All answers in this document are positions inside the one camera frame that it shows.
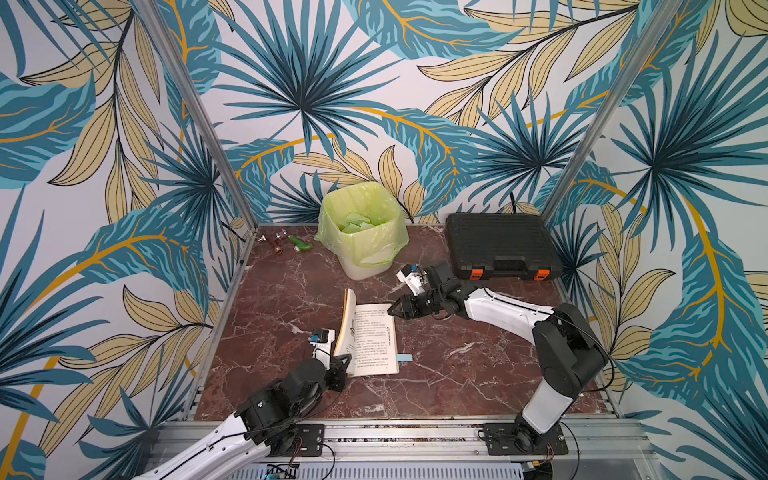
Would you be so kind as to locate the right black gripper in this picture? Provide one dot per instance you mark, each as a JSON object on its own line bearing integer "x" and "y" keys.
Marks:
{"x": 421, "y": 301}

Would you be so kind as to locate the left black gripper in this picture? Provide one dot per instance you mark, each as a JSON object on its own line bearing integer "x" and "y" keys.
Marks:
{"x": 338, "y": 365}

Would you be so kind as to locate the yellow cover book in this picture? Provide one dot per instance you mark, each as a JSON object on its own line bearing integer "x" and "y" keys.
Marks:
{"x": 368, "y": 335}

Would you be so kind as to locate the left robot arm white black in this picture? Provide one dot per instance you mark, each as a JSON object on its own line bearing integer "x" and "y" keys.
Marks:
{"x": 263, "y": 425}

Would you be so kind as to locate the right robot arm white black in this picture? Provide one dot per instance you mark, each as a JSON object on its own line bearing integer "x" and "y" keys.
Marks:
{"x": 569, "y": 355}

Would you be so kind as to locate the white bin green bag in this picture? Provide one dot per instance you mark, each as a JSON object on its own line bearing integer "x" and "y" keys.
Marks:
{"x": 364, "y": 226}

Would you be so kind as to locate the black plastic tool case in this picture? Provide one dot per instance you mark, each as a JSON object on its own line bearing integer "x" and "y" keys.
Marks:
{"x": 486, "y": 245}

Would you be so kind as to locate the green circuit board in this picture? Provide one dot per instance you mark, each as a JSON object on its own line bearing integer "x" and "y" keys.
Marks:
{"x": 279, "y": 472}

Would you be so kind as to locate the green small bottle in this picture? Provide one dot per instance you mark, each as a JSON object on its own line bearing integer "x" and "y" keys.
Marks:
{"x": 300, "y": 245}

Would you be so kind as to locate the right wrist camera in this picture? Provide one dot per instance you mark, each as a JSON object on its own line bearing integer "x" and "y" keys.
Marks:
{"x": 413, "y": 277}

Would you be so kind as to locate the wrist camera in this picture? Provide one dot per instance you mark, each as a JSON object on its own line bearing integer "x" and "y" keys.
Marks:
{"x": 321, "y": 341}
{"x": 413, "y": 277}

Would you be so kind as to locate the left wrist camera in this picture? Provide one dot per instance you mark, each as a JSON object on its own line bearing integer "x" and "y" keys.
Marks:
{"x": 321, "y": 341}

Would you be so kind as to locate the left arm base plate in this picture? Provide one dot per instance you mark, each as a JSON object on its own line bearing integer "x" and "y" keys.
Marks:
{"x": 303, "y": 440}

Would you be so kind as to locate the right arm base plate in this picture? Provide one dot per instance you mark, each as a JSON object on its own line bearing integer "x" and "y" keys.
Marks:
{"x": 511, "y": 439}

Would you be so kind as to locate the aluminium front rail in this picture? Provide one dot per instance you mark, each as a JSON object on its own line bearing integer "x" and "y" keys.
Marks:
{"x": 600, "y": 447}

